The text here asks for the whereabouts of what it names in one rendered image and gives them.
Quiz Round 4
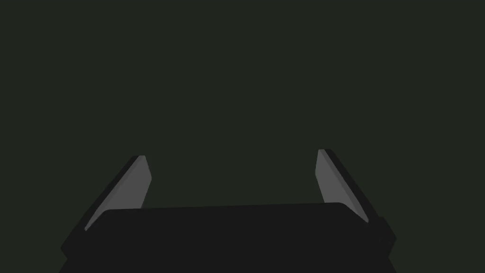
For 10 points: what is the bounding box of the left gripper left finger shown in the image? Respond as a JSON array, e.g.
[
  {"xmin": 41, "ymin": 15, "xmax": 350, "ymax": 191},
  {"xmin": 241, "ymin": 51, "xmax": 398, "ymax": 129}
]
[{"xmin": 74, "ymin": 155, "xmax": 153, "ymax": 233}]

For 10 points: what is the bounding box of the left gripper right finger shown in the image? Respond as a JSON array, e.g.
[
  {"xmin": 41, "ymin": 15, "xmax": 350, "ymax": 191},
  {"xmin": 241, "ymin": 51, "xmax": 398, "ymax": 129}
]
[{"xmin": 314, "ymin": 148, "xmax": 381, "ymax": 224}]

